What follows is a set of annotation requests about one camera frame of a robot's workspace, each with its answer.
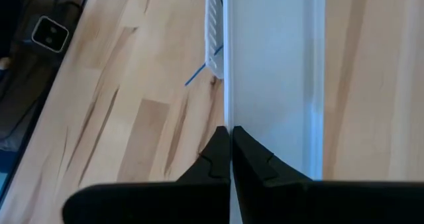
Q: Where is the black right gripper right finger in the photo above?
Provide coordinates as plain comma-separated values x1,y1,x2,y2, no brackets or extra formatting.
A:
231,125,424,224

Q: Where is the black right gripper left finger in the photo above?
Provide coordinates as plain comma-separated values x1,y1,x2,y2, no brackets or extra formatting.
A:
62,125,232,224

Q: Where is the blue wire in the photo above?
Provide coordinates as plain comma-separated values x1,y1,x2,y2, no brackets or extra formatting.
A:
184,44,225,87

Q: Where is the white duct cover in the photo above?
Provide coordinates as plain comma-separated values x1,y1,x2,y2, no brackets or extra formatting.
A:
222,0,328,182

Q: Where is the white slotted cable duct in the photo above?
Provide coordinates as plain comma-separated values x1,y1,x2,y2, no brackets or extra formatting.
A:
204,0,225,80

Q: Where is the black square white-rimmed device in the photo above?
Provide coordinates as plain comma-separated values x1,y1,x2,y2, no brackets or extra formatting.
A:
30,15,70,54

